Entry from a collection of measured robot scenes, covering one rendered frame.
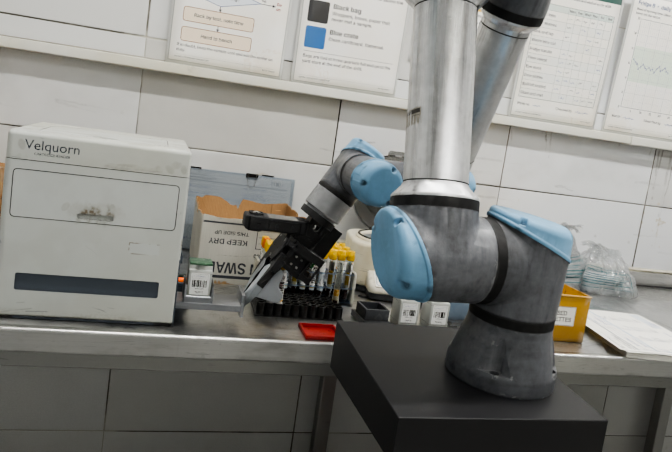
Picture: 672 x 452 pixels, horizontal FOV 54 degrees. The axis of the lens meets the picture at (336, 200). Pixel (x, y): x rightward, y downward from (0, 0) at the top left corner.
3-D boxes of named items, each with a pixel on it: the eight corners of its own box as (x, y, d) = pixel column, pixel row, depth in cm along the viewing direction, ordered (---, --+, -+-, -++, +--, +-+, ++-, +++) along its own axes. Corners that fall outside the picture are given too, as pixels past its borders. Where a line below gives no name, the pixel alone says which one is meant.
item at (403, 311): (397, 328, 128) (402, 295, 127) (389, 320, 133) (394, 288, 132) (416, 329, 129) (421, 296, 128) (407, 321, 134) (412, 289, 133)
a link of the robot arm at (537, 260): (576, 326, 86) (599, 227, 84) (487, 322, 82) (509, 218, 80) (526, 294, 98) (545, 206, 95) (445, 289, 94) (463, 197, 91)
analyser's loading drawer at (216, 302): (120, 310, 109) (123, 280, 108) (122, 298, 115) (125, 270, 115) (242, 317, 115) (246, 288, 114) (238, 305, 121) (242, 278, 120)
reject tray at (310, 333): (305, 339, 114) (306, 335, 114) (297, 326, 120) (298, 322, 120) (343, 341, 116) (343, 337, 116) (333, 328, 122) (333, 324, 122)
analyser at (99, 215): (-10, 317, 103) (6, 127, 99) (24, 272, 129) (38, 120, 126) (189, 328, 111) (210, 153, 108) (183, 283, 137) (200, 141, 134)
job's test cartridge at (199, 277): (185, 301, 113) (189, 265, 112) (184, 293, 117) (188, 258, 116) (209, 302, 114) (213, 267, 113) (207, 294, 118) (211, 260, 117)
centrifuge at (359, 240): (351, 299, 145) (360, 244, 143) (337, 267, 174) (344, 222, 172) (456, 310, 148) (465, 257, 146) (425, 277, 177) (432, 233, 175)
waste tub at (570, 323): (526, 339, 133) (534, 292, 132) (496, 318, 146) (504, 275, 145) (584, 343, 136) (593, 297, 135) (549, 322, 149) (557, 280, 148)
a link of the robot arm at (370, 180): (428, 166, 106) (402, 158, 116) (363, 158, 103) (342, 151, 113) (420, 214, 107) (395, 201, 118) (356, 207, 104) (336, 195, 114)
